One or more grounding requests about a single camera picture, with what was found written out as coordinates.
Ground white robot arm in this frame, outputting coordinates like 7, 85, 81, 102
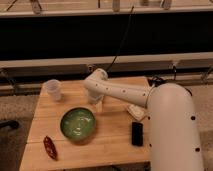
84, 69, 204, 171

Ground green ceramic bowl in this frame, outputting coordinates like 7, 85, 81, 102
60, 107, 96, 142

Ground black rectangular block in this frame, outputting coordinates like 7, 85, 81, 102
131, 122, 143, 146

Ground wooden table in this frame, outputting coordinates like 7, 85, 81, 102
20, 81, 150, 171

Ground clear plastic cup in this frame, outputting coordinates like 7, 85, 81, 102
43, 79, 62, 101

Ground black hanging cable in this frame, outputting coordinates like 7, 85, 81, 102
105, 5, 136, 72

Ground red chili pepper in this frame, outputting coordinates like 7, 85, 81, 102
43, 136, 57, 160

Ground small clear bottle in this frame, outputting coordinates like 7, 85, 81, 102
95, 101, 103, 113

